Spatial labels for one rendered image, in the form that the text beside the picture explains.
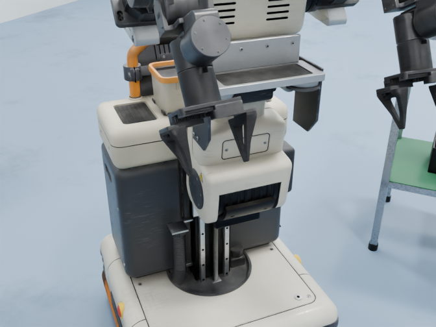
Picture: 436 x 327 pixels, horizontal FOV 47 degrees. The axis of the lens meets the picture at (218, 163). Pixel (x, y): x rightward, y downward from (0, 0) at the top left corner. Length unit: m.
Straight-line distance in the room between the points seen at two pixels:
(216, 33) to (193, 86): 0.10
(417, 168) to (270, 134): 1.15
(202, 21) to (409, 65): 0.43
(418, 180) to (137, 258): 1.17
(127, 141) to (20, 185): 1.54
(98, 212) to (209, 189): 1.40
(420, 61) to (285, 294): 0.89
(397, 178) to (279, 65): 1.14
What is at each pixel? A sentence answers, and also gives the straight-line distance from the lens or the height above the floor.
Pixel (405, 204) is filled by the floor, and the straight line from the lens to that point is 2.68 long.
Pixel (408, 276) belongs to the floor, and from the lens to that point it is 2.23.
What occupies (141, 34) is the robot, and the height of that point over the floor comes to 1.13.
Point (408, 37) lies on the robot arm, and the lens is 1.00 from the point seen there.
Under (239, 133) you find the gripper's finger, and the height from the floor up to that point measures 1.03.
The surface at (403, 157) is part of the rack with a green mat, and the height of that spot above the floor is 0.35.
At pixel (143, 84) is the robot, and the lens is 1.60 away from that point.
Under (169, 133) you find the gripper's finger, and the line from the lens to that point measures 0.74.
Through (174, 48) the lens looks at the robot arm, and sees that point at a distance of 0.78.
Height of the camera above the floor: 1.38
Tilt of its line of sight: 29 degrees down
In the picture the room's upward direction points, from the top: straight up
